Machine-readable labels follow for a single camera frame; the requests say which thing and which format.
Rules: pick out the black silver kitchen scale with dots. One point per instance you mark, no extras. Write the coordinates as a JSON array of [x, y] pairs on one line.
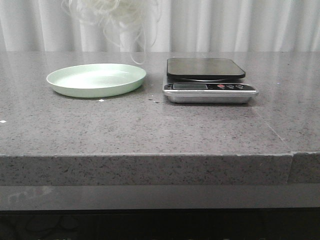
[[206, 81]]

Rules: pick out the white pleated curtain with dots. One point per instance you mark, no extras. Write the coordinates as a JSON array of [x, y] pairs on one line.
[[172, 26]]

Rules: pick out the light green round plate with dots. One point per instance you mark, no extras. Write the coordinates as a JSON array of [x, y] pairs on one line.
[[96, 80]]

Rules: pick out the white vermicelli noodle bundle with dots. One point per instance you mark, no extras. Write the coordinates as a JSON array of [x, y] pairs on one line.
[[126, 24]]

